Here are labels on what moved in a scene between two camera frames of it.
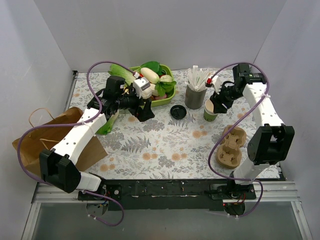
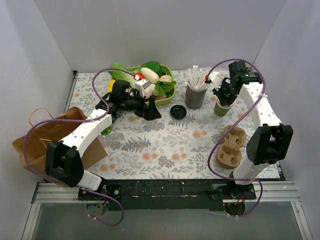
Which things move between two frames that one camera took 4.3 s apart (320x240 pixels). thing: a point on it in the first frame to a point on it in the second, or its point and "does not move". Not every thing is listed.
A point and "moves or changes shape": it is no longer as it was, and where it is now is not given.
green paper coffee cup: x=208 y=114 moves or changes shape
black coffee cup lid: x=178 y=112 does not move
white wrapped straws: x=197 y=78 does not move
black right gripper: x=217 y=97 does not move
